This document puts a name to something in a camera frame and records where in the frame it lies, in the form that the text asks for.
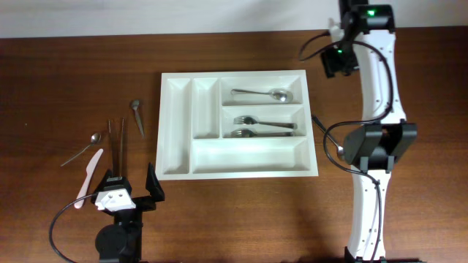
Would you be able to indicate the small dark steel teaspoon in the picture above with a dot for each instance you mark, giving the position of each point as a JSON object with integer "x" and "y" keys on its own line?
{"x": 135, "y": 106}

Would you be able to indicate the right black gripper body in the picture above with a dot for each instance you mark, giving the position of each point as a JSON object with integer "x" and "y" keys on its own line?
{"x": 377, "y": 164}

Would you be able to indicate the white plastic cutlery tray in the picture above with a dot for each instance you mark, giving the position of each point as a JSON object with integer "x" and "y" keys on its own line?
{"x": 196, "y": 118}

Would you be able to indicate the steel fork with wide tines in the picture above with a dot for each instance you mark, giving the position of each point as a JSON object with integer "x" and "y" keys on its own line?
{"x": 251, "y": 120}

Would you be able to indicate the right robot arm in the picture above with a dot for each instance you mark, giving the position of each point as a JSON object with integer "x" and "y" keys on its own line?
{"x": 364, "y": 41}

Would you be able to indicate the steel fork with curved handle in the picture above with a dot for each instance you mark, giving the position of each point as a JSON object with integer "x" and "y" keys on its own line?
{"x": 251, "y": 133}

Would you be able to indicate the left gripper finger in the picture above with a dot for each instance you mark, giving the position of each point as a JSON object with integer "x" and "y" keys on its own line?
{"x": 153, "y": 186}
{"x": 102, "y": 183}

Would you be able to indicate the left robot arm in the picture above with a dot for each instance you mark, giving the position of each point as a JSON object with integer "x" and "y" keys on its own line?
{"x": 121, "y": 241}

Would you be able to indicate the pale pink plastic knife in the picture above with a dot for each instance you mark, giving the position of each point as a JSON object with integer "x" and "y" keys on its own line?
{"x": 89, "y": 172}

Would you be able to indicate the small shiny steel teaspoon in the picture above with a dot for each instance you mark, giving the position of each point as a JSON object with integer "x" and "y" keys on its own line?
{"x": 95, "y": 139}

